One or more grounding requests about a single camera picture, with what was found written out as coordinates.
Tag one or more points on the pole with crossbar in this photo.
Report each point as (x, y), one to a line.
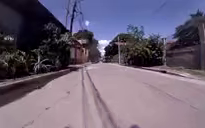
(119, 50)

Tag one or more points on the orange building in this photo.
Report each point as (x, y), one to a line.
(78, 53)

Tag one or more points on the trees behind orange building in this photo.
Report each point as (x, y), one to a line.
(90, 40)

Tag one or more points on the clump of green trees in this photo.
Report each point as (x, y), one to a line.
(140, 50)

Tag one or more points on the grey concrete road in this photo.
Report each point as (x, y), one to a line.
(130, 96)

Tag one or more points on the dark utility pole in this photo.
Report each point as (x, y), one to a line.
(72, 20)

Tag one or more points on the thin pale pole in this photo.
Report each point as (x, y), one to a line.
(164, 50)

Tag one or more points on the pale kerb strip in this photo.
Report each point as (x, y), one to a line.
(23, 79)

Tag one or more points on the dark building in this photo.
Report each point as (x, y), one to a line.
(23, 20)

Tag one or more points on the raised dirt verge with kerb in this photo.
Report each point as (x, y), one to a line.
(196, 72)

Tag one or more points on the thick concrete pole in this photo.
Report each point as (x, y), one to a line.
(203, 46)

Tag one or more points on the grey boundary wall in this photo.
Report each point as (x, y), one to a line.
(183, 56)

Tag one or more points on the large tree over wall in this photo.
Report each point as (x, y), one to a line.
(190, 30)

